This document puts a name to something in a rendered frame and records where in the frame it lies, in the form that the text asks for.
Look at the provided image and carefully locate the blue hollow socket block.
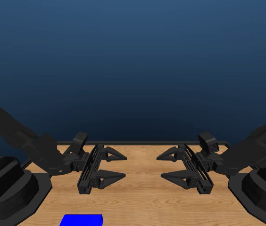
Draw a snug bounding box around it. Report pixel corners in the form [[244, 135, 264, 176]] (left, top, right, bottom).
[[59, 214, 104, 226]]

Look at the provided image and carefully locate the black table frame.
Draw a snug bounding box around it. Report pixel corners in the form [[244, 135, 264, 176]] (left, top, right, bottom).
[[19, 140, 233, 170]]

